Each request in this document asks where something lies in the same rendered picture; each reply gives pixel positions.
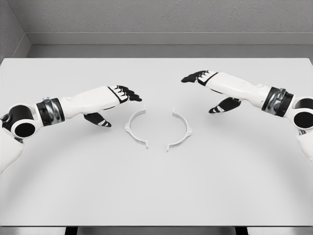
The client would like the white half-ring pipe clamp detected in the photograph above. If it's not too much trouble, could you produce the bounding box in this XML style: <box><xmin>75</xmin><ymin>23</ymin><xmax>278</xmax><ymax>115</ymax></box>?
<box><xmin>165</xmin><ymin>107</ymin><xmax>193</xmax><ymax>153</ymax></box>
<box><xmin>124</xmin><ymin>104</ymin><xmax>150</xmax><ymax>151</ymax></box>

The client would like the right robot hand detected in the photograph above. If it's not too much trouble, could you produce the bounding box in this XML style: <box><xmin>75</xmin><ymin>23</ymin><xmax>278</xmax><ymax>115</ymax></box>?
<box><xmin>180</xmin><ymin>70</ymin><xmax>243</xmax><ymax>115</ymax></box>

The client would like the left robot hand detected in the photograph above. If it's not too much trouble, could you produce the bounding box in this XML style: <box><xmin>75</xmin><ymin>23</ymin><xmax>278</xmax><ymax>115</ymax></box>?
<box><xmin>81</xmin><ymin>84</ymin><xmax>143</xmax><ymax>128</ymax></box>

